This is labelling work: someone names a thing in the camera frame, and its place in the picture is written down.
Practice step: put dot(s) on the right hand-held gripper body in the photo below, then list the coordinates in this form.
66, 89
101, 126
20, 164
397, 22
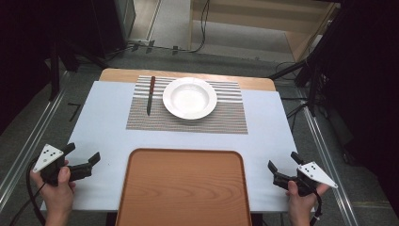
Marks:
309, 177

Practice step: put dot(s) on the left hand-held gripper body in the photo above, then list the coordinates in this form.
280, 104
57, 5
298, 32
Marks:
47, 157

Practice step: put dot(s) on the person's right hand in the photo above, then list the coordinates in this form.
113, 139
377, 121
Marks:
302, 204

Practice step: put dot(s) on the person's left hand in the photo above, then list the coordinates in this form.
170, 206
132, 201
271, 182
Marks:
58, 196

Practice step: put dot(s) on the striped woven placemat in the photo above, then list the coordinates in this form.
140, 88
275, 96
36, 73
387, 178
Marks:
226, 117

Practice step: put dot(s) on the black tripod stand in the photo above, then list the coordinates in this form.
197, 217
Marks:
310, 88

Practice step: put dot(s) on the brown wooden tray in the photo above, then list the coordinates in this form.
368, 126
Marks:
183, 188

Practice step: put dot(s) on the white deep plate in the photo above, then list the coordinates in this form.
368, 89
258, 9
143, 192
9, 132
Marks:
189, 98

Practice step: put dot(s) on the dark cabinet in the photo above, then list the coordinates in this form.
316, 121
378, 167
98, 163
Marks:
116, 25

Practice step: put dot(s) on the light wooden shelf unit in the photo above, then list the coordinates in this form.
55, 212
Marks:
266, 22

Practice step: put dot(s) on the metal floor rail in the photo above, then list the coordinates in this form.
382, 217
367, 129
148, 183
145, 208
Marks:
28, 147
326, 157

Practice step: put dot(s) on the black angled floor bracket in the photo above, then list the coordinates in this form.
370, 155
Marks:
75, 109

